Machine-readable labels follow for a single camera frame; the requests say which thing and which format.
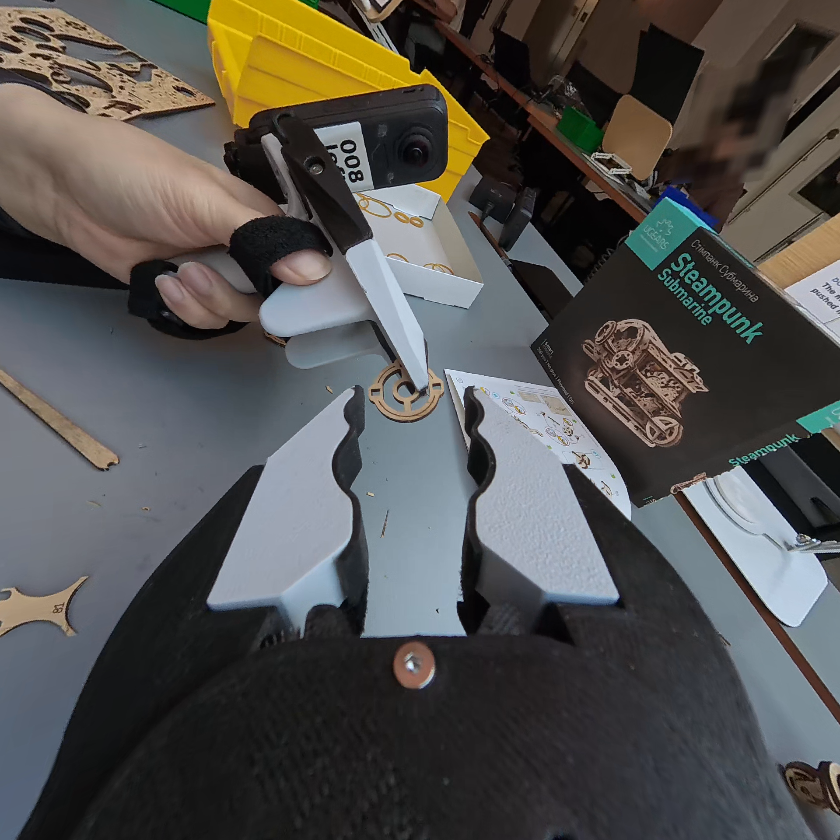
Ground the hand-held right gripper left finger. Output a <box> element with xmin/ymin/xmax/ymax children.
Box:
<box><xmin>206</xmin><ymin>386</ymin><xmax>371</xmax><ymax>636</ymax></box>

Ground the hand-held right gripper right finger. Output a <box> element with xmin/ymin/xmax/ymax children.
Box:
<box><xmin>456</xmin><ymin>386</ymin><xmax>622</xmax><ymax>636</ymax></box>

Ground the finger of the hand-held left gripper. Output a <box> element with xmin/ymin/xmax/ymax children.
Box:
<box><xmin>344</xmin><ymin>236</ymin><xmax>431</xmax><ymax>395</ymax></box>

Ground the round wooden ring disc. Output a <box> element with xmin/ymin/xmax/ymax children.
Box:
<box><xmin>367</xmin><ymin>360</ymin><xmax>446</xmax><ymax>423</ymax></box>

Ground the wooden parts sheet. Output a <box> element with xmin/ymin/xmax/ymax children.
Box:
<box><xmin>0</xmin><ymin>7</ymin><xmax>216</xmax><ymax>123</ymax></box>

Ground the black model kit box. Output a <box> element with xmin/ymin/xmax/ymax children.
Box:
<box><xmin>530</xmin><ymin>197</ymin><xmax>840</xmax><ymax>510</ymax></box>

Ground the wooden model assembly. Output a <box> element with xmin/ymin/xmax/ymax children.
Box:
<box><xmin>784</xmin><ymin>760</ymin><xmax>840</xmax><ymax>811</ymax></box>

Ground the person's left hand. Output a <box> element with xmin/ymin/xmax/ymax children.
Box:
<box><xmin>0</xmin><ymin>85</ymin><xmax>333</xmax><ymax>329</ymax></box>

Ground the white cardboard box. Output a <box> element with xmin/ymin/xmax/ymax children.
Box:
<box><xmin>351</xmin><ymin>184</ymin><xmax>487</xmax><ymax>309</ymax></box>

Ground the group of tan rubber bands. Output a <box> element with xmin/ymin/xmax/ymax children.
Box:
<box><xmin>357</xmin><ymin>192</ymin><xmax>455</xmax><ymax>275</ymax></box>

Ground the black power adapter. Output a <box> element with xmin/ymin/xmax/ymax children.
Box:
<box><xmin>469</xmin><ymin>179</ymin><xmax>517</xmax><ymax>225</ymax></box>

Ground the yellow plastic bin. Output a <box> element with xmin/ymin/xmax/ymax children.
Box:
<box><xmin>206</xmin><ymin>0</ymin><xmax>490</xmax><ymax>203</ymax></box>

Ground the instruction booklet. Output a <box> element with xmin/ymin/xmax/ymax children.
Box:
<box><xmin>444</xmin><ymin>367</ymin><xmax>633</xmax><ymax>521</ymax></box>

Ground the black rectangular device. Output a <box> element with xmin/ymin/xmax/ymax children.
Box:
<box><xmin>500</xmin><ymin>187</ymin><xmax>540</xmax><ymax>252</ymax></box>

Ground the green plastic bin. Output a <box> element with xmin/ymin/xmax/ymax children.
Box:
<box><xmin>150</xmin><ymin>0</ymin><xmax>212</xmax><ymax>25</ymax></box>
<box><xmin>560</xmin><ymin>105</ymin><xmax>605</xmax><ymax>154</ymax></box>

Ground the beige chair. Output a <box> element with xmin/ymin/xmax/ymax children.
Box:
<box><xmin>602</xmin><ymin>94</ymin><xmax>674</xmax><ymax>182</ymax></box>

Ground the thin wooden strip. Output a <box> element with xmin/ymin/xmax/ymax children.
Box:
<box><xmin>0</xmin><ymin>367</ymin><xmax>121</xmax><ymax>471</ymax></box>

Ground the star-shaped wooden offcut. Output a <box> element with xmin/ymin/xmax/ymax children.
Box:
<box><xmin>0</xmin><ymin>575</ymin><xmax>90</xmax><ymax>639</ymax></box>

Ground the printed instruction sheet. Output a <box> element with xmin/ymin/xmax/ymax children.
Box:
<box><xmin>784</xmin><ymin>258</ymin><xmax>840</xmax><ymax>343</ymax></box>

